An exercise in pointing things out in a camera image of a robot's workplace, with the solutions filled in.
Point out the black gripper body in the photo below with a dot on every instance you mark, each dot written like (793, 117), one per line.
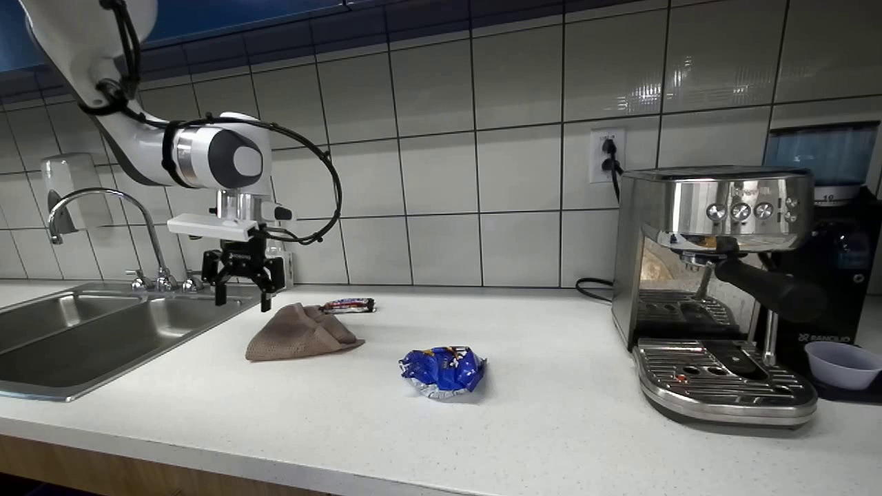
(244, 260)

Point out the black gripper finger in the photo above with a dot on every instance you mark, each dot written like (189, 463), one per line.
(270, 280)
(211, 273)

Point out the brown towel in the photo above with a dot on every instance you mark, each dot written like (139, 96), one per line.
(302, 332)

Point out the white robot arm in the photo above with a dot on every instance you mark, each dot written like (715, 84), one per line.
(98, 51)

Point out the white soap bottle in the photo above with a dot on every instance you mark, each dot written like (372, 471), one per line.
(281, 255)

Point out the chrome faucet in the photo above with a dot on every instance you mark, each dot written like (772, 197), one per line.
(137, 248)

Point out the dark candy bar wrapper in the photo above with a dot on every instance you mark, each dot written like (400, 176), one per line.
(350, 306)

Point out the stainless steel sink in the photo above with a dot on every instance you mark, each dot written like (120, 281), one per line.
(70, 343)

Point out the blue crumpled snack bag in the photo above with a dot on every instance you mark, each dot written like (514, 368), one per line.
(444, 369)

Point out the stainless espresso machine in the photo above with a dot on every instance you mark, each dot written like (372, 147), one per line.
(692, 296)

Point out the purple plastic cup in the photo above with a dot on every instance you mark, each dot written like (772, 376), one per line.
(841, 365)

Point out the black coffee grinder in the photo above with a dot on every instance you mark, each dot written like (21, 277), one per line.
(841, 245)

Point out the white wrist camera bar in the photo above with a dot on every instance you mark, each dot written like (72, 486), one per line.
(212, 226)

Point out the wall paper towel holder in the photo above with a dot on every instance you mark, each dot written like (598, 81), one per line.
(65, 174)

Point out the white wall outlet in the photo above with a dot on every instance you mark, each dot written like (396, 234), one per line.
(598, 153)

